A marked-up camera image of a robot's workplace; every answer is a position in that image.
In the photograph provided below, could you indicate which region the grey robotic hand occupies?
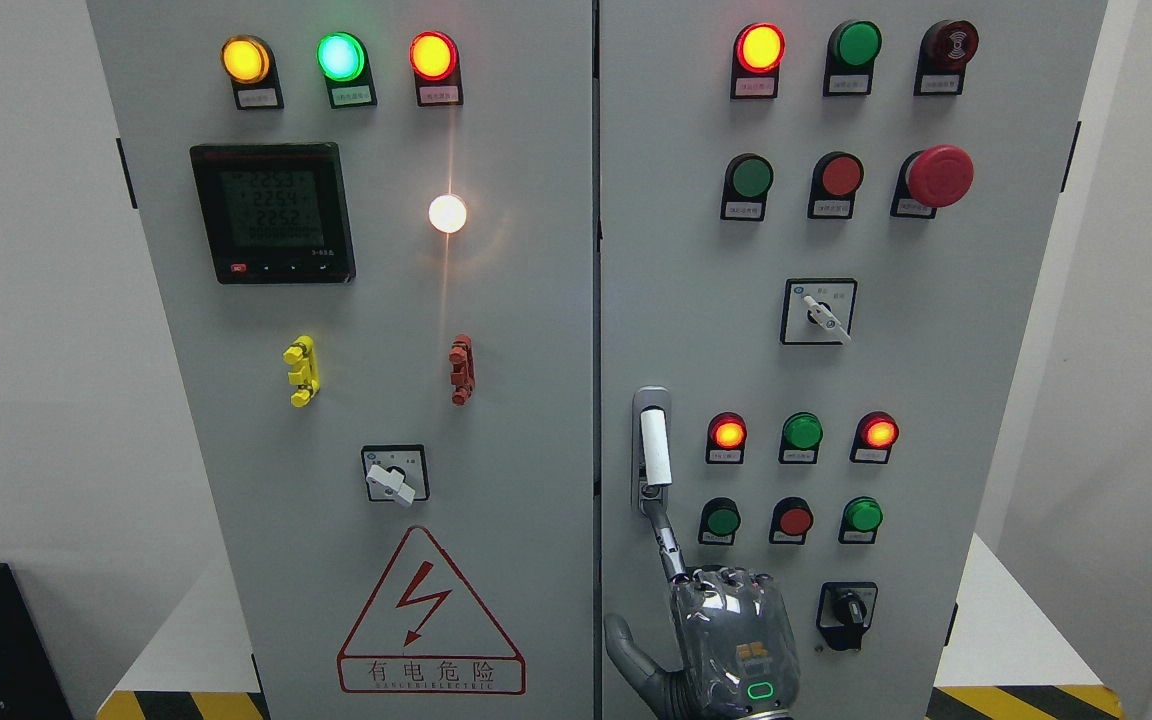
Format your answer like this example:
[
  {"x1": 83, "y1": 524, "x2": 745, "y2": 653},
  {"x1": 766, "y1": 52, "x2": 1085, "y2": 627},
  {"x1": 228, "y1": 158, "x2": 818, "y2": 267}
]
[{"x1": 604, "y1": 497, "x2": 799, "y2": 719}]

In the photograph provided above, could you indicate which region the silver door handle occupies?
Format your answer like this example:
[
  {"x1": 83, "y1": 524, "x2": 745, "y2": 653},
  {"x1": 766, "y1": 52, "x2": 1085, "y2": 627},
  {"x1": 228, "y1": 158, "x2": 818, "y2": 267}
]
[{"x1": 631, "y1": 386, "x2": 673, "y2": 516}]

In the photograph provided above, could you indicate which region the grey right cabinet door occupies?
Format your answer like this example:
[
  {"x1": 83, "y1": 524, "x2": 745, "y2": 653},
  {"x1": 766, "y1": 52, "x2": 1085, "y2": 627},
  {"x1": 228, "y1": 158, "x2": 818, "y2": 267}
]
[{"x1": 599, "y1": 1, "x2": 1107, "y2": 719}]

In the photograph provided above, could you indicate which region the grey cabinet door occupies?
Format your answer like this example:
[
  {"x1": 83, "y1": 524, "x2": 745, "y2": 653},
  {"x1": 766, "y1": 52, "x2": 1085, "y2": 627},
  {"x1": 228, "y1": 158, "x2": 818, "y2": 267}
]
[
  {"x1": 599, "y1": 1, "x2": 1107, "y2": 719},
  {"x1": 88, "y1": 1, "x2": 596, "y2": 719}
]

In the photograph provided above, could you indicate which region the grey left cabinet door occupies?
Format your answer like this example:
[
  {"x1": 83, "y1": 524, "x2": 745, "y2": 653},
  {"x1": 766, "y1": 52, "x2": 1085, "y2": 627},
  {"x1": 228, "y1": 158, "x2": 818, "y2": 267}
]
[{"x1": 88, "y1": 1, "x2": 596, "y2": 719}]

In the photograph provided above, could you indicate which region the green push button lower left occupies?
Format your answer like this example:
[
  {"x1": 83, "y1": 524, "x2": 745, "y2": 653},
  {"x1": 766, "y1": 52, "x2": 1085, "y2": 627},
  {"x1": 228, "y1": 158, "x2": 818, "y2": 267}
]
[{"x1": 698, "y1": 497, "x2": 742, "y2": 546}]

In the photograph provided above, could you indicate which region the red push button lower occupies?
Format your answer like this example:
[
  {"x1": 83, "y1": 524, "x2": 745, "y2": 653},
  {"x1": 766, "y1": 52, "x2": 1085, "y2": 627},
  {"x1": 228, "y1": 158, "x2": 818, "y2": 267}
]
[{"x1": 768, "y1": 497, "x2": 814, "y2": 544}]

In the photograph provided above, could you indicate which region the red push button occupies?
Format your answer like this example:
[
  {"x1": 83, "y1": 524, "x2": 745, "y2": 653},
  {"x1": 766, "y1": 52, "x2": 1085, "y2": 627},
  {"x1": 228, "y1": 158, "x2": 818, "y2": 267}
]
[
  {"x1": 806, "y1": 151, "x2": 864, "y2": 220},
  {"x1": 768, "y1": 497, "x2": 814, "y2": 544}
]

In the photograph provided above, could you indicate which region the red lamp middle left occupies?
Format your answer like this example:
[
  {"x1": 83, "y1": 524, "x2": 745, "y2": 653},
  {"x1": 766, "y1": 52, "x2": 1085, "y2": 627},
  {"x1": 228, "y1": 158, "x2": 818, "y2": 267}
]
[{"x1": 705, "y1": 414, "x2": 748, "y2": 464}]

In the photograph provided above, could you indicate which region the red lamp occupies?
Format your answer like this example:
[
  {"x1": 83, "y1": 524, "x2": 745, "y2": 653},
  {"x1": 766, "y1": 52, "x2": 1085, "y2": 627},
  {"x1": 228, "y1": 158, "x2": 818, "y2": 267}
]
[
  {"x1": 705, "y1": 414, "x2": 748, "y2": 464},
  {"x1": 850, "y1": 411, "x2": 900, "y2": 464}
]

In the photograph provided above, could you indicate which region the green lamp middle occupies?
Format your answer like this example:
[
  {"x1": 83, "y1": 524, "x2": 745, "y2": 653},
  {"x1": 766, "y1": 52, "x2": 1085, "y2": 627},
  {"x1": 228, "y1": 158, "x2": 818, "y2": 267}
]
[{"x1": 778, "y1": 414, "x2": 823, "y2": 464}]

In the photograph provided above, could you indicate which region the red lamp middle right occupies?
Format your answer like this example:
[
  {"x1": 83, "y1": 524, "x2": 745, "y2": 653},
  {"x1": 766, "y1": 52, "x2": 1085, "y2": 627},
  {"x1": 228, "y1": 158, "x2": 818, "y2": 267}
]
[{"x1": 850, "y1": 411, "x2": 900, "y2": 464}]

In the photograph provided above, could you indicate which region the white cabinet base platform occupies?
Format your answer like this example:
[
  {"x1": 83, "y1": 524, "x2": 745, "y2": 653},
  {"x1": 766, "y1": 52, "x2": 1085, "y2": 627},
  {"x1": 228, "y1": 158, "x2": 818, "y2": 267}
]
[{"x1": 97, "y1": 539, "x2": 1124, "y2": 719}]

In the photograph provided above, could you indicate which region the red triangle warning sign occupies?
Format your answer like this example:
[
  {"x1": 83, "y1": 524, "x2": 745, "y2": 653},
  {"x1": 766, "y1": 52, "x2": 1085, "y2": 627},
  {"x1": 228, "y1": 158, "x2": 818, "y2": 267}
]
[{"x1": 338, "y1": 526, "x2": 526, "y2": 694}]

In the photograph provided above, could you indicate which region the green push button upper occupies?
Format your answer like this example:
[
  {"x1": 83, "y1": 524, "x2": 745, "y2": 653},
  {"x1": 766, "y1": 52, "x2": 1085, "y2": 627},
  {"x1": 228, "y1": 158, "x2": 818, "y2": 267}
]
[{"x1": 719, "y1": 152, "x2": 774, "y2": 222}]

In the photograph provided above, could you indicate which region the red push button upper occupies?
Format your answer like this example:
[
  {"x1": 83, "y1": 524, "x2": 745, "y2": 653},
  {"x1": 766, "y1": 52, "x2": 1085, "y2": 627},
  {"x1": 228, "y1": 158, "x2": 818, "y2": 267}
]
[{"x1": 806, "y1": 151, "x2": 864, "y2": 220}]

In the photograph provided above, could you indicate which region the red emergency stop button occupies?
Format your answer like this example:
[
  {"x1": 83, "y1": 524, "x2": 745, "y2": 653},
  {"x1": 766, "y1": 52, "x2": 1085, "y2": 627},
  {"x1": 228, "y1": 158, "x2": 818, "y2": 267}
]
[{"x1": 890, "y1": 143, "x2": 975, "y2": 220}]

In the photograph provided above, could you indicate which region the white indicator light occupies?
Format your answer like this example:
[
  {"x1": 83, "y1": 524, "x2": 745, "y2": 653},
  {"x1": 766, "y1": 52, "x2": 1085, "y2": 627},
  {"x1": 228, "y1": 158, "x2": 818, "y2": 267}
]
[{"x1": 429, "y1": 194, "x2": 468, "y2": 234}]

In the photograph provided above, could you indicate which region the red indicator light top right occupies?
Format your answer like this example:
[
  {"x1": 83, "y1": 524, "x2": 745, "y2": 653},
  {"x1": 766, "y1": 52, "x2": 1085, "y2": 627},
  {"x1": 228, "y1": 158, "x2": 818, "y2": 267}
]
[{"x1": 730, "y1": 22, "x2": 786, "y2": 100}]

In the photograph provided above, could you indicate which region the red indicator light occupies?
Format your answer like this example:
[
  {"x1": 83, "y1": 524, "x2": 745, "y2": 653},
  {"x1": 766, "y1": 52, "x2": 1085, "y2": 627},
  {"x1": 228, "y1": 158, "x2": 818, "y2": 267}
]
[
  {"x1": 410, "y1": 29, "x2": 465, "y2": 108},
  {"x1": 730, "y1": 22, "x2": 786, "y2": 100}
]

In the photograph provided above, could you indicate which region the green indicator light top right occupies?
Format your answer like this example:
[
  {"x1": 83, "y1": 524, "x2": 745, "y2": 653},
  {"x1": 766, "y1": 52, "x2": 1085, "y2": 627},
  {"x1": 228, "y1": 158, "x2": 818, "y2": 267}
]
[{"x1": 823, "y1": 18, "x2": 882, "y2": 97}]

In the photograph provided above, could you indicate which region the green indicator light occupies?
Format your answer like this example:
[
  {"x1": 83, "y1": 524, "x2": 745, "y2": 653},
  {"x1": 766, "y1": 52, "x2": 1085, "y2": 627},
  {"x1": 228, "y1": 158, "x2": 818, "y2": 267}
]
[
  {"x1": 316, "y1": 32, "x2": 378, "y2": 109},
  {"x1": 823, "y1": 18, "x2": 882, "y2": 97}
]

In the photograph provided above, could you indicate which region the black digital power meter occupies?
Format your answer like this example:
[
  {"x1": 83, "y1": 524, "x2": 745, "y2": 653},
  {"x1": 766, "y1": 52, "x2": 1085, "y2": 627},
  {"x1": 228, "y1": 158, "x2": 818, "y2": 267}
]
[{"x1": 189, "y1": 142, "x2": 355, "y2": 285}]

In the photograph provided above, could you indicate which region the dark red buzzer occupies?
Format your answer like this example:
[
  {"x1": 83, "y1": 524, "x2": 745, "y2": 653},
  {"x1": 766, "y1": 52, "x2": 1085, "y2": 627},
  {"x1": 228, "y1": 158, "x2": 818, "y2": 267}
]
[{"x1": 914, "y1": 20, "x2": 979, "y2": 96}]

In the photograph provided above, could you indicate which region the red indicator light top left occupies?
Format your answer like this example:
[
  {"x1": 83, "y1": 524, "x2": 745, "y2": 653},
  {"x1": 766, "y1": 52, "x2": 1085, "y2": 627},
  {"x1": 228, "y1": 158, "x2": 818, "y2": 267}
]
[{"x1": 410, "y1": 29, "x2": 465, "y2": 108}]

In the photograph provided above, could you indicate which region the green indicator light top left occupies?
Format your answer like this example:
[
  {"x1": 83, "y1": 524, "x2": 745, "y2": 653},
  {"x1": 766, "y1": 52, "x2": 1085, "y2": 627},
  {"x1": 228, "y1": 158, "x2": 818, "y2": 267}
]
[{"x1": 316, "y1": 32, "x2": 378, "y2": 109}]

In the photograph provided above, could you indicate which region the yellow indicator light top left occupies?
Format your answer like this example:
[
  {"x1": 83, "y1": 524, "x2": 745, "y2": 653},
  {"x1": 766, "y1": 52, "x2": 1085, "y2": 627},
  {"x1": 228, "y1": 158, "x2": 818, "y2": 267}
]
[{"x1": 220, "y1": 35, "x2": 285, "y2": 109}]

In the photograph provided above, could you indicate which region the black knob selector switch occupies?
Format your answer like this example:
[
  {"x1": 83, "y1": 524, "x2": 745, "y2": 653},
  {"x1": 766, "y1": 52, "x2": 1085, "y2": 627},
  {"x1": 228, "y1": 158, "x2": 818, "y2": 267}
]
[{"x1": 814, "y1": 582, "x2": 878, "y2": 651}]

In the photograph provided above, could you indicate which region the right door upper selector switch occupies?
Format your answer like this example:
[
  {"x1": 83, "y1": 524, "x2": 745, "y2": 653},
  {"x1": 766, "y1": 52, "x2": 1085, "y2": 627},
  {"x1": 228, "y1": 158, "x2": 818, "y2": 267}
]
[{"x1": 781, "y1": 278, "x2": 858, "y2": 344}]

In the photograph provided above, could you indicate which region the door selector switch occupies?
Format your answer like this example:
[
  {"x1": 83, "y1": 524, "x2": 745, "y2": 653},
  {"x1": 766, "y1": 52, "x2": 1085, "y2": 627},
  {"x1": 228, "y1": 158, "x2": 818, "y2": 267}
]
[
  {"x1": 781, "y1": 278, "x2": 858, "y2": 344},
  {"x1": 361, "y1": 445, "x2": 429, "y2": 507}
]

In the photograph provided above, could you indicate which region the left door selector switch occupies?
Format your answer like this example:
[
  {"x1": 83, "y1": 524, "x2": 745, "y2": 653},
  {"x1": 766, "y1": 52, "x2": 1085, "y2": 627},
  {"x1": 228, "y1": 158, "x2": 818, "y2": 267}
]
[{"x1": 361, "y1": 445, "x2": 429, "y2": 507}]

